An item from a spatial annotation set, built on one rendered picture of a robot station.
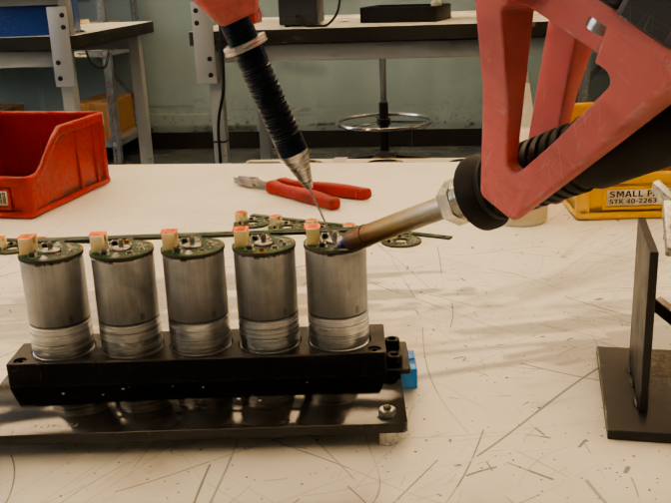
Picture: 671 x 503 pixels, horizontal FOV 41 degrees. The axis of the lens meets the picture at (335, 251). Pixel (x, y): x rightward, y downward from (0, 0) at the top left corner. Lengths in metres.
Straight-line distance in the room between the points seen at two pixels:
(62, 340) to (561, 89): 0.21
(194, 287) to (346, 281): 0.06
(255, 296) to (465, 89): 4.43
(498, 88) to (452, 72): 4.49
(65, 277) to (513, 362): 0.19
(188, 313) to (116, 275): 0.03
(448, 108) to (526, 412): 4.44
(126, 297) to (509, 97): 0.17
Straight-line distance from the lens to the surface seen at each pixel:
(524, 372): 0.39
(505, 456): 0.33
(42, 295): 0.37
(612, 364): 0.39
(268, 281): 0.35
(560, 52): 0.29
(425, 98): 4.77
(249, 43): 0.32
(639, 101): 0.23
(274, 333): 0.36
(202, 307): 0.36
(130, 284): 0.36
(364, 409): 0.33
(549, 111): 0.29
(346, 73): 4.79
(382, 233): 0.32
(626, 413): 0.35
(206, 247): 0.36
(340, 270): 0.35
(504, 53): 0.25
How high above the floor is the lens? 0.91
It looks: 17 degrees down
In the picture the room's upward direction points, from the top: 2 degrees counter-clockwise
